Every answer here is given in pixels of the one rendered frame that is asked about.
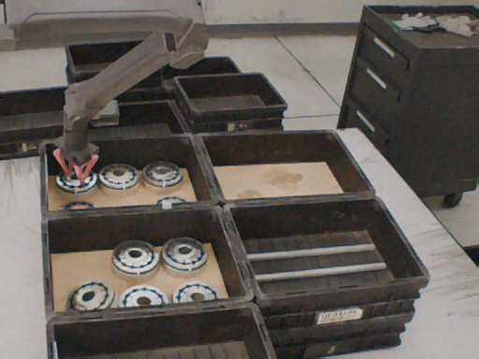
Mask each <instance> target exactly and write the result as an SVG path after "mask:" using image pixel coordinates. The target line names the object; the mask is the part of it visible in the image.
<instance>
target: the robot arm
mask: <svg viewBox="0 0 479 359"><path fill-rule="evenodd" d="M3 4H4V8H3V11H4V19H5V23H0V51H3V50H13V49H14V48H15V46H16V41H18V40H20V39H24V38H27V37H29V36H39V35H60V34H86V33H94V32H139V31H155V32H154V33H153V34H152V35H151V36H150V37H149V38H148V39H147V40H146V41H144V42H143V43H142V44H140V45H139V46H136V47H135V48H133V49H132V50H131V51H129V52H128V53H127V54H126V55H124V56H123V57H122V58H120V59H119V60H118V61H116V62H115V63H113V64H112V65H110V66H109V67H108V68H106V69H105V70H103V71H102V72H101V73H99V74H98V75H97V76H95V77H94V78H92V79H89V80H86V81H84V82H82V83H74V84H71V85H70V87H69V89H67V90H66V91H65V100H66V104H65V106H64V136H62V137H60V138H58V139H56V140H54V141H52V146H53V147H57V148H58V150H56V151H54V152H53V155H54V156H55V157H56V158H57V160H58V161H59V162H60V164H61V165H62V167H63V170H64V171H65V173H66V174H68V173H69V172H71V171H72V167H73V166H74V168H75V171H76V173H77V176H78V178H79V180H80V183H83V182H84V181H86V179H87V177H88V175H89V173H90V171H91V169H92V168H93V166H94V164H95V163H96V161H97V160H98V155H97V154H98V153H99V148H98V147H97V146H96V145H94V144H92V143H91V142H89V141H87V122H88V120H89V121H90V122H91V123H92V125H93V126H103V125H116V124H118V123H119V115H120V114H119V109H118V102H117V100H111V99H112V98H114V97H115V96H117V95H119V94H120V93H123V92H125V91H126V90H128V89H129V88H131V87H132V86H134V85H135V84H137V83H138V82H140V81H141V80H143V79H145V78H147V77H148V76H149V75H150V74H152V73H153V72H155V71H156V70H158V69H159V68H161V67H162V66H164V65H166V64H168V63H169V66H171V67H174V68H181V69H185V68H187V67H189V66H190V65H192V64H194V63H196V62H197V61H199V60H200V59H202V58H203V57H204V56H205V54H204V51H205V50H206V49H207V48H208V44H209V37H208V29H207V24H206V20H205V16H204V12H203V7H202V2H201V0H0V5H3ZM64 158H66V159H67V161H69V162H68V167H67V166H66V164H65V160H64ZM86 165H87V167H86V170H85V173H84V176H82V169H83V168H84V167H85V166H86Z"/></svg>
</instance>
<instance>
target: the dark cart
mask: <svg viewBox="0 0 479 359"><path fill-rule="evenodd" d="M362 9H363V10H362V15H361V18H360V22H359V25H358V26H359V28H358V32H357V35H356V41H355V43H356V44H355V48H354V51H353V55H352V59H351V65H350V69H349V73H348V76H347V80H346V81H347V83H346V87H345V91H344V94H343V98H342V101H341V103H342V105H341V112H340V115H339V118H338V121H337V125H336V129H345V128H354V129H355V128H358V129H359V130H360V131H361V132H362V134H363V135H364V136H365V137H366V138H367V139H368V140H369V141H370V142H371V144H372V145H373V146H374V147H375V148H376V149H377V150H378V151H379V152H380V153H381V154H382V155H383V156H384V158H385V159H386V160H387V161H388V163H389V164H390V165H391V166H392V167H393V168H394V169H395V170H396V171H397V172H398V173H399V175H400V176H401V178H402V179H403V180H404V181H405V182H406V183H407V185H408V186H409V187H410V188H411V189H412V191H413V192H414V193H415V195H416V196H417V197H418V198H419V199H420V198H427V197H433V196H440V195H445V197H444V199H443V202H444V203H445V205H446V206H447V207H448V208H453V207H454V206H455V205H457V204H458V203H460V201H461V200H462V195H463V193H466V192H471V191H475V190H476V186H477V184H478V182H479V34H478V35H476V34H472V35H471V36H470V37H467V36H462V35H459V34H455V33H452V32H448V31H445V32H444V31H442V30H440V29H434V32H432V33H429V32H420V31H415V30H402V31H400V30H398V29H397V28H395V27H394V26H393V25H392V23H391V22H394V21H397V22H400V21H401V17H402V16H403V15H404V14H410V15H411V17H415V16H417V13H418V12H420V13H422V17H421V18H424V17H427V16H430V19H431V20H435V19H436V17H441V16H445V15H448V16H449V15H451V14H456V15H457V16H467V17H469V19H470V20H471V21H475V20H476V19H479V8H478V7H476V6H474V5H447V6H437V5H420V6H410V5H392V6H386V5H363V7H362Z"/></svg>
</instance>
